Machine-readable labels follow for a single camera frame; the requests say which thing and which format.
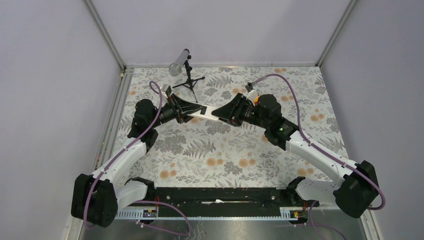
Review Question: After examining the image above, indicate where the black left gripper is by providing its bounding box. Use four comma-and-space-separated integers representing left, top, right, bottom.
150, 93, 203, 129

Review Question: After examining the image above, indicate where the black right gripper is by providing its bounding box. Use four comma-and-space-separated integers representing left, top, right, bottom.
211, 93, 270, 130

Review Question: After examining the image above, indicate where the white remote control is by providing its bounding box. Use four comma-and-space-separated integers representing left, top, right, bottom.
197, 105, 219, 121

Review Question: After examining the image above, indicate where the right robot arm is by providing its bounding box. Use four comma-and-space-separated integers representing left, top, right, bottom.
211, 93, 379, 218

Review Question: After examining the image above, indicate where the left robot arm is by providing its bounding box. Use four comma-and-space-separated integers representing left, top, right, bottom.
70, 94, 206, 228

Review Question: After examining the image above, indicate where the black mini tripod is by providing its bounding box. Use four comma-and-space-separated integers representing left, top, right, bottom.
172, 55, 206, 103

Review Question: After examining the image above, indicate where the floral table mat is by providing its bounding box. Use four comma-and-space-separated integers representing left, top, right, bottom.
114, 66, 348, 188

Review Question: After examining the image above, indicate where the silver metal tube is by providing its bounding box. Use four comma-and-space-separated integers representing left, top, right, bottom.
168, 48, 190, 77

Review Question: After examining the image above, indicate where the black base bar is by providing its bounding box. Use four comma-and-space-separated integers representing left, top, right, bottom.
125, 177, 313, 215

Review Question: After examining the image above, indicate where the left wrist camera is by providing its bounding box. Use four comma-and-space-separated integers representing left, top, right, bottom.
160, 84, 172, 98

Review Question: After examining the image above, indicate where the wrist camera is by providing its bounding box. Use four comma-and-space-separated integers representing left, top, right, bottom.
160, 84, 172, 98
245, 82, 259, 102

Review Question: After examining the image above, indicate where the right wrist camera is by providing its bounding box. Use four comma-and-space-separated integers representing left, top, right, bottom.
245, 82, 259, 102

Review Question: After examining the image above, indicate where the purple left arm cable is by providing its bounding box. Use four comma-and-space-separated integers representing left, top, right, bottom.
82, 80, 193, 237

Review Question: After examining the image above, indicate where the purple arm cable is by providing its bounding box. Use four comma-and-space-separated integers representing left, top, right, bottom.
251, 73, 387, 212
82, 80, 193, 237

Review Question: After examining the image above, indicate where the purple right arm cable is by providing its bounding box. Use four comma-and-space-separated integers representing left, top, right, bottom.
251, 73, 387, 212

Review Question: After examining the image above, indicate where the white cable duct rail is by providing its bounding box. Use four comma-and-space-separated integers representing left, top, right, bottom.
115, 206, 301, 222

